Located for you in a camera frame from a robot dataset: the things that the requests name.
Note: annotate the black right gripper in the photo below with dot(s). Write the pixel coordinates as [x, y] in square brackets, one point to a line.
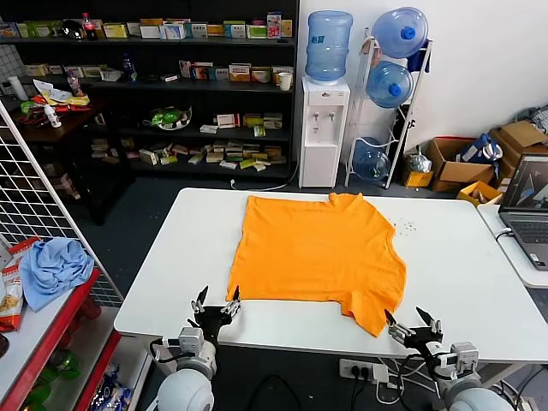
[421, 338]

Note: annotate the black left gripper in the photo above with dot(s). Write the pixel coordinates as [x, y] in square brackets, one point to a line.
[210, 319]

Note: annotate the orange t-shirt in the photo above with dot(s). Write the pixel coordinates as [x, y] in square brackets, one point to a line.
[317, 257]

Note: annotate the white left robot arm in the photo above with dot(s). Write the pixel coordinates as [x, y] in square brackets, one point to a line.
[188, 389]

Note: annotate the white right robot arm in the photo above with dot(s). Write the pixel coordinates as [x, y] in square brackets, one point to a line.
[475, 398]

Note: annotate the white power strip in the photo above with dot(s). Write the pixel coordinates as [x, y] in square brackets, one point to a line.
[359, 369]

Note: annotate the red white display cart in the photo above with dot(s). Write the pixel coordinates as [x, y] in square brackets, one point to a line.
[90, 308]

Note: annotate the blue white package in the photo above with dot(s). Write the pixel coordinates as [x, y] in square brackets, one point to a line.
[109, 389]

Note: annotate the white red flat box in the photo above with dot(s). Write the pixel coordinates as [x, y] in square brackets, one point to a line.
[228, 164]

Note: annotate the bright green flat box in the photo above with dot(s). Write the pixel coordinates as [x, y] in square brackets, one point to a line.
[169, 160]
[249, 164]

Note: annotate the white yellow flat box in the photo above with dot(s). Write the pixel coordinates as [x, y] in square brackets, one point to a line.
[195, 159]

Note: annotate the yellow open bin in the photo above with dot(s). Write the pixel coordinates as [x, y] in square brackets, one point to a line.
[471, 191]

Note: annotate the cream flat medicine box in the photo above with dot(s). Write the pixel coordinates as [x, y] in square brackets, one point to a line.
[214, 157]

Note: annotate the small yellow box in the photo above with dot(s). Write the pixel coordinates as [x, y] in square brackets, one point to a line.
[417, 179]

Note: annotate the grey open laptop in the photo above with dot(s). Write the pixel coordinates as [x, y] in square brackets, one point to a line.
[526, 227]

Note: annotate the open brown cardboard box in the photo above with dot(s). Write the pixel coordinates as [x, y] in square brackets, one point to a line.
[464, 173]

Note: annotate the white brown medicine box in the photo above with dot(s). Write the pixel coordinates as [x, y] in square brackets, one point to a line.
[148, 157]

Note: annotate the cream orange medicine box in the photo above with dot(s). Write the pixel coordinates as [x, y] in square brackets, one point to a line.
[274, 153]

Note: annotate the green plastic toy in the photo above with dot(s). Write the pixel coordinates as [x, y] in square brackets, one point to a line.
[36, 396]
[64, 364]

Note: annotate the light blue crumpled cloth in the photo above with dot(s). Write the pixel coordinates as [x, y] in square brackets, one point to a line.
[55, 269]

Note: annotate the clear plastic bag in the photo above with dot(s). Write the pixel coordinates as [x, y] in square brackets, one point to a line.
[418, 160]

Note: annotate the black shelf unit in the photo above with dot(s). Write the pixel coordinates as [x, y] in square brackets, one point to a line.
[192, 136]

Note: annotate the flat white medicine box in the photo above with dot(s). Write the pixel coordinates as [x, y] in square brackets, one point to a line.
[209, 128]

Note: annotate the bright green medicine box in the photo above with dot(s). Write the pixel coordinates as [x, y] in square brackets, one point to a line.
[259, 131]

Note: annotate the red white medicine box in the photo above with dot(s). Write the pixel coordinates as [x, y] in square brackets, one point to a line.
[227, 120]

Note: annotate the cream yellow medicine box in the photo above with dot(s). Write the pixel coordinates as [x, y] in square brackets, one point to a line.
[252, 120]

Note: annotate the white green stacked box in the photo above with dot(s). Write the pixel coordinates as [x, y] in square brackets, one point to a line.
[272, 120]

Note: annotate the bowl of green fruit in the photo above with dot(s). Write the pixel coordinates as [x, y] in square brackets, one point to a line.
[169, 117]

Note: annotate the red snack bag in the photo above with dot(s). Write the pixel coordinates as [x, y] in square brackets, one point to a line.
[25, 250]

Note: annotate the white water dispenser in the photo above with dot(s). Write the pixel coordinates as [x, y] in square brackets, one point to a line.
[319, 128]

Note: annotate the red white chips bag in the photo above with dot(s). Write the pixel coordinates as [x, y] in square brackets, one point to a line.
[10, 299]

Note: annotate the large brown cardboard box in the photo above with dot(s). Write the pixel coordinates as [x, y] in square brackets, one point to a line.
[520, 135]

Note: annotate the white red label box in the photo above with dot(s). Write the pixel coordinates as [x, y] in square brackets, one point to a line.
[169, 78]

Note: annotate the yellow orange white box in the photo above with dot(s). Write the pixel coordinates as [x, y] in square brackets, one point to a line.
[240, 73]

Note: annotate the red blue medicine box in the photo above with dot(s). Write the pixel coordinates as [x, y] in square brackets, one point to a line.
[201, 72]

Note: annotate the white orange medicine box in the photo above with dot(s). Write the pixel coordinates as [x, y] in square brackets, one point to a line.
[261, 75]

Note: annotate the white paper cup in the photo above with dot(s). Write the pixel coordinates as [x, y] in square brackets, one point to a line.
[285, 81]

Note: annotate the pink white medicine box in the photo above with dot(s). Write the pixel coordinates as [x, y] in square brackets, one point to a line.
[185, 69]

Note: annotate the grey blue fabric pile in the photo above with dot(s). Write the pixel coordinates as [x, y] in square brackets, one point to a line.
[535, 117]

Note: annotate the white yellow medicine box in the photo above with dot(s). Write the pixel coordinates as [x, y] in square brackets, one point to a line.
[276, 69]

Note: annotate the blue water jug blue cap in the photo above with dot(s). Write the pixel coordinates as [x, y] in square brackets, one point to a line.
[396, 30]
[387, 85]

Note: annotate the dark wooden table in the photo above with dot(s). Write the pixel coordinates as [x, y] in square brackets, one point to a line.
[38, 133]

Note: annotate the yellow snack packet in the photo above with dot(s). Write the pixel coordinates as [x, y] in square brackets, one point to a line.
[77, 100]

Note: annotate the small white bottle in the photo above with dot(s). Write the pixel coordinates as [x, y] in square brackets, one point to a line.
[53, 117]

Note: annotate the blue drink bottle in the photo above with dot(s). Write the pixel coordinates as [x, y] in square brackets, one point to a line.
[129, 68]

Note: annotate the white open carton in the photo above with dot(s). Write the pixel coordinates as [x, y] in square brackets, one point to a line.
[110, 75]

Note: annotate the purple drink bottle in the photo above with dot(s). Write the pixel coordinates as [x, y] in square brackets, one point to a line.
[75, 85]

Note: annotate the cream green medicine box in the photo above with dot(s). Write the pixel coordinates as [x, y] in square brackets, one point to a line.
[93, 71]

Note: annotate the dark blue hanging cloth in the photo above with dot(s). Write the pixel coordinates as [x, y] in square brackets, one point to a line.
[417, 60]

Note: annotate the white printed paper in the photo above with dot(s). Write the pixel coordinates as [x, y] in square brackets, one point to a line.
[47, 90]

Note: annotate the green snack packet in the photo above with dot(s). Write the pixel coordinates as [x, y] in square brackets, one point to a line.
[27, 106]

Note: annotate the white text medicine box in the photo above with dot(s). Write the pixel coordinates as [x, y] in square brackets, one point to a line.
[199, 31]

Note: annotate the green blue medicine box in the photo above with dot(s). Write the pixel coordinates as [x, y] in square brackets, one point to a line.
[234, 30]

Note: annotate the brown cardboard tag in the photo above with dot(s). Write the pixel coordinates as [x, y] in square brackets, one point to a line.
[377, 53]

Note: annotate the white grey medicine box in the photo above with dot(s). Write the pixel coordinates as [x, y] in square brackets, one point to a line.
[150, 32]

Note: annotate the blue water dispenser bottle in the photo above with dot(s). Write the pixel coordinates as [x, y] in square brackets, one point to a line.
[327, 47]

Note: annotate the tall white red box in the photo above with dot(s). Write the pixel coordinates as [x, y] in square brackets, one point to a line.
[274, 25]

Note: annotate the yellow orange medicine box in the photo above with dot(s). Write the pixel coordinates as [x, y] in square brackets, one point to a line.
[286, 27]

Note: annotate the small white medicine box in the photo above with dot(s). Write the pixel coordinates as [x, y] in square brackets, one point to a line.
[133, 29]

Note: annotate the flat orange medicine box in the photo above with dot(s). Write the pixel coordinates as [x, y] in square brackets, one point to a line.
[150, 21]

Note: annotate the yellow green medicine box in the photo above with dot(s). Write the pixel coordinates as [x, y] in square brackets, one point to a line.
[115, 31]

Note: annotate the white paper roll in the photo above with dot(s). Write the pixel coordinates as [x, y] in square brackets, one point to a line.
[18, 87]

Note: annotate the cola bottle red cap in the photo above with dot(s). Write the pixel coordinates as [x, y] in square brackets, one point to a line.
[90, 29]

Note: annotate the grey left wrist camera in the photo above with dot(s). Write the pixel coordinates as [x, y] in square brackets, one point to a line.
[191, 338]

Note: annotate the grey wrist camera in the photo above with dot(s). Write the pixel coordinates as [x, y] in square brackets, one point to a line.
[191, 338]
[464, 355]

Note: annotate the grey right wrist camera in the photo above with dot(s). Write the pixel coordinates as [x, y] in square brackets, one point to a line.
[464, 355]

